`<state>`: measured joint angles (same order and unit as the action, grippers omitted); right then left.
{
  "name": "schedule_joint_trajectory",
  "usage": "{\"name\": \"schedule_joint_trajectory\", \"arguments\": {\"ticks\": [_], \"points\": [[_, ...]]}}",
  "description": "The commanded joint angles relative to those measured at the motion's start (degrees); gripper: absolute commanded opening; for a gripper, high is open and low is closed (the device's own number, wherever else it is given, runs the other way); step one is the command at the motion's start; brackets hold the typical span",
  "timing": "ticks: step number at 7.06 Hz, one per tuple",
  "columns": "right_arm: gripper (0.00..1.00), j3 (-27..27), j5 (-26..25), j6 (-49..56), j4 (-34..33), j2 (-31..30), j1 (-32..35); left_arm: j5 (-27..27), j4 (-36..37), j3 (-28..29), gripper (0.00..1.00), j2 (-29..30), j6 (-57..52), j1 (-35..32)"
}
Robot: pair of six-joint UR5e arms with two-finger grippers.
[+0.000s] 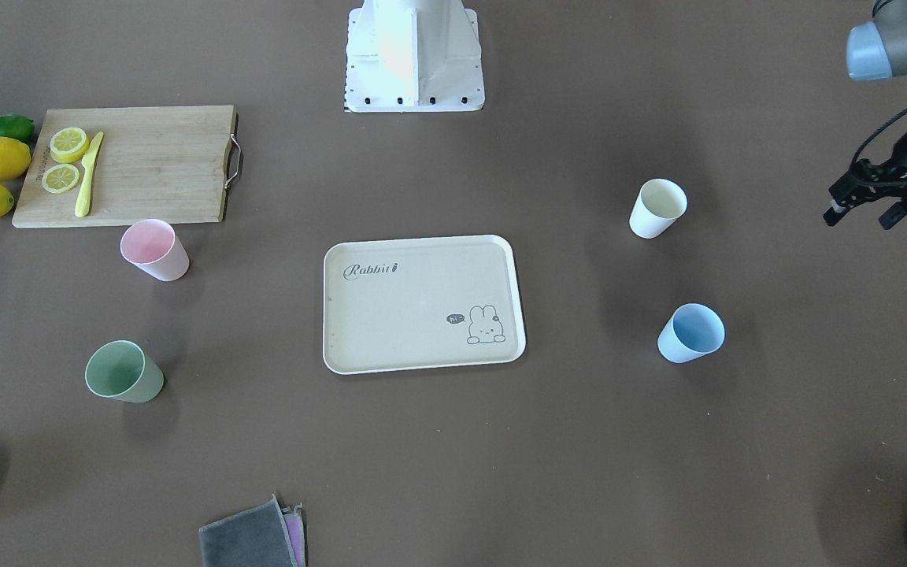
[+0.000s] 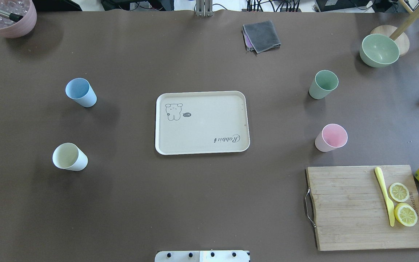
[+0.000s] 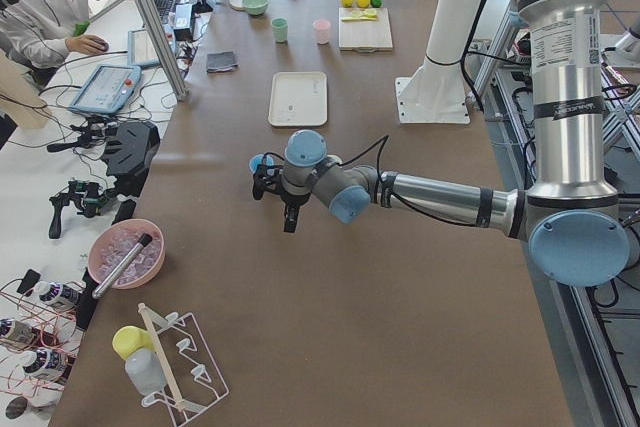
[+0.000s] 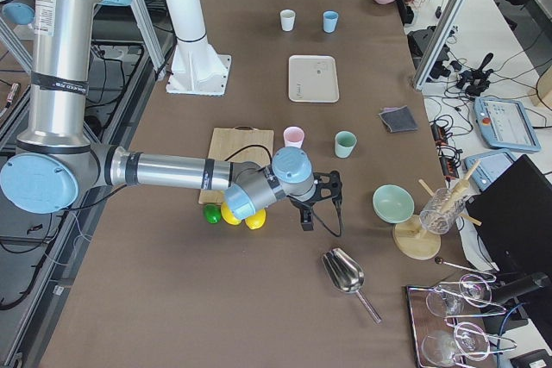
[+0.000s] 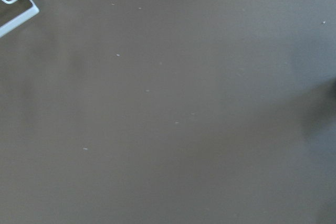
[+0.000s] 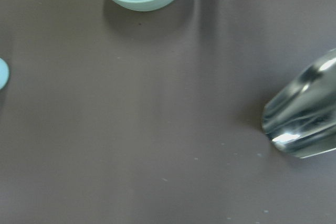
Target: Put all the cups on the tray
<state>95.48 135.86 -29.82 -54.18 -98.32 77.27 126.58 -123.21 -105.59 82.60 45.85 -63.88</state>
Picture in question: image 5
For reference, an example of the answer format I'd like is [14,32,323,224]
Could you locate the white wire cup rack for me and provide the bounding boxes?
[1,0,39,37]

